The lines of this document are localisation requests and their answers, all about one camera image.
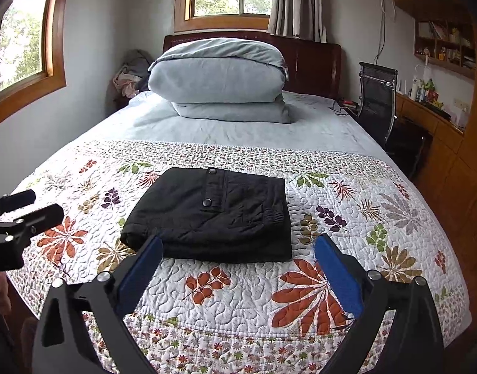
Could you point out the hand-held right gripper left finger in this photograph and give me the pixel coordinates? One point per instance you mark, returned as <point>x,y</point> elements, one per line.
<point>143,272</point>

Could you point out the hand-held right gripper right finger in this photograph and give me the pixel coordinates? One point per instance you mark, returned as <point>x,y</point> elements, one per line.
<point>339,276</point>

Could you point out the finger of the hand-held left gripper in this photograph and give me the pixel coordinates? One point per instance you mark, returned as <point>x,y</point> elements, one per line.
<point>44,215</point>
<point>16,199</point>

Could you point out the black pants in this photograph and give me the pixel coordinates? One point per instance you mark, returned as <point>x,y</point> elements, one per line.
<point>207,222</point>

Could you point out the floral quilt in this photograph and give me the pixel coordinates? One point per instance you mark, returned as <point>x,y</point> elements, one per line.
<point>242,288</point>

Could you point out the arched wooden window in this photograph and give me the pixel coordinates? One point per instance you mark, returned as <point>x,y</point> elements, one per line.
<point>55,46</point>

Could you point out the light blue bedsheet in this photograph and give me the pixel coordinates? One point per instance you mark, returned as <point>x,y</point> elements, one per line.
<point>262,132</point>

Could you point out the pile of clothes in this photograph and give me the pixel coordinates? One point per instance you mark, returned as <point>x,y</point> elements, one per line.
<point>131,74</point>

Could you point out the red item on bed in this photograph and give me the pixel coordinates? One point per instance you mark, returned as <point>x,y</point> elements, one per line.
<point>349,104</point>

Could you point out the wooden desk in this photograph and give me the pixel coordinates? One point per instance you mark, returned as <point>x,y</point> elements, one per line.
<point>429,120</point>

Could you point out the grey pillow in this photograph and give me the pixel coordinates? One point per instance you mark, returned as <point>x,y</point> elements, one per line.
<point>230,111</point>

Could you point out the black office chair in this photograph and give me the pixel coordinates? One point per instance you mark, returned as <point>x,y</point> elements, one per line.
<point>378,93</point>

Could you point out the white bottle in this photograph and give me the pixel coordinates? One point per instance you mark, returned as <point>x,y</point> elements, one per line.
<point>414,87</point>

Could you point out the green and red ornament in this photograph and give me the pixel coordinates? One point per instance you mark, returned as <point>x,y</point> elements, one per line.
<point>431,89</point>

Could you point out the folded grey duvet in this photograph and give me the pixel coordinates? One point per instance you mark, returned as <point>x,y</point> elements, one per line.
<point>215,74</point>

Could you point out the dark wooden headboard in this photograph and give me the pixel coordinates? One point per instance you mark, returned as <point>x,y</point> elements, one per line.
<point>312,66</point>

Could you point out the grey curtain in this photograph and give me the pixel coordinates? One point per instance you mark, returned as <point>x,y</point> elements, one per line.
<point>297,4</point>

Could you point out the wooden wall shelf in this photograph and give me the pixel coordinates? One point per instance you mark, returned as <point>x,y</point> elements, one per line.
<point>444,43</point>

